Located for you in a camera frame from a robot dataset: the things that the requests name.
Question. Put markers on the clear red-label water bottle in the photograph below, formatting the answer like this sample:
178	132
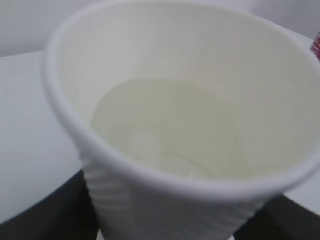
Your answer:
315	47

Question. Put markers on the white paper coffee cup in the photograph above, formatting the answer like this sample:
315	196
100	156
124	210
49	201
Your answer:
188	117

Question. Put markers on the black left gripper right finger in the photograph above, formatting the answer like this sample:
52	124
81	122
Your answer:
281	219

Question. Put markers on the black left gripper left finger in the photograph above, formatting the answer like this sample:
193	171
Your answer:
66	214

